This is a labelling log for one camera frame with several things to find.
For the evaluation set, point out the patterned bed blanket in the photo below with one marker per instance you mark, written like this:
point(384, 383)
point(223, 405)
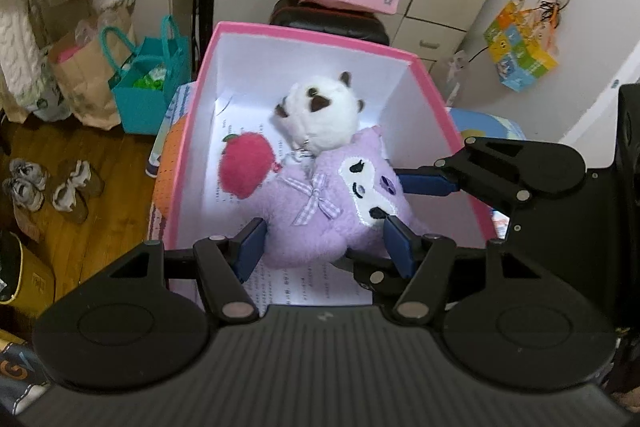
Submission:
point(15, 372)

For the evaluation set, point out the white bag green logo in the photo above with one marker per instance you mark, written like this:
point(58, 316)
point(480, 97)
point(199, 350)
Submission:
point(50, 107)

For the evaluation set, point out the pink cardboard box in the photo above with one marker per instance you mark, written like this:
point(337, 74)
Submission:
point(425, 107)

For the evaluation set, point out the white brown sandal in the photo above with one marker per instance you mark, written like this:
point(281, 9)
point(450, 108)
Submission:
point(65, 203)
point(80, 174)

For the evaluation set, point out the brown paper bag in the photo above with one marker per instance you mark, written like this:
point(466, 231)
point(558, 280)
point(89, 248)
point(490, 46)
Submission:
point(80, 77)

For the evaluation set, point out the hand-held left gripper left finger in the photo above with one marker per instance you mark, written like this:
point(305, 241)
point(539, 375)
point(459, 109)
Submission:
point(250, 249)

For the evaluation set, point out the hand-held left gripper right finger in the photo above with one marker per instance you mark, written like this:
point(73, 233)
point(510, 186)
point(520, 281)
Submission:
point(400, 247)

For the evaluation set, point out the teal tote bag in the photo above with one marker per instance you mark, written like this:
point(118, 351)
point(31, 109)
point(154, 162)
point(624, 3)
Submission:
point(145, 107)

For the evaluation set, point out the purple plush toy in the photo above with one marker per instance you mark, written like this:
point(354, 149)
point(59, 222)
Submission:
point(310, 227)

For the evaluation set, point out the black plastic bag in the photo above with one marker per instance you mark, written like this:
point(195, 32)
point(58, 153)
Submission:
point(7, 267)

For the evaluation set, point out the white wall charger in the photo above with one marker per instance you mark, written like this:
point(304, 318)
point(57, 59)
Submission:
point(457, 63)

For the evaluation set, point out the white cat plush toy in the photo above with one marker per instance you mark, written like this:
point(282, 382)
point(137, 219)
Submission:
point(325, 117)

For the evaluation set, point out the colourful paper gift bag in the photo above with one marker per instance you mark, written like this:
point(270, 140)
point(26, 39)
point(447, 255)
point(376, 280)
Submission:
point(520, 57)

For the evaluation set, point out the black suitcase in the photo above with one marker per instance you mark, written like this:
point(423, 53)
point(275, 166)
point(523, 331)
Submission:
point(325, 22)

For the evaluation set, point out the printed paper sheet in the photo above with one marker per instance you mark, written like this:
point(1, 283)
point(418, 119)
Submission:
point(310, 287)

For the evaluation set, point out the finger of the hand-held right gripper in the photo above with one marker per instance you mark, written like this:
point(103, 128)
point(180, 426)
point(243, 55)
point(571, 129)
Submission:
point(372, 277)
point(430, 184)

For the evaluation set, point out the yellow storage box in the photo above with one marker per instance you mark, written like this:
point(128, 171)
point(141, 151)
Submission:
point(37, 277)

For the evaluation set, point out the patchwork tablecloth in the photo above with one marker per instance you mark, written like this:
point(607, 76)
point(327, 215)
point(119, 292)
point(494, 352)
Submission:
point(170, 142)

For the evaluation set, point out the white door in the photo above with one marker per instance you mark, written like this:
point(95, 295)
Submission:
point(600, 117)

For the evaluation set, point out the white fluffy pajama pants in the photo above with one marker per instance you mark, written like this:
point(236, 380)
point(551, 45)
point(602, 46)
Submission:
point(15, 47)

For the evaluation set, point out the red plush apple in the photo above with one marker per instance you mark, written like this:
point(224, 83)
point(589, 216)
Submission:
point(245, 167)

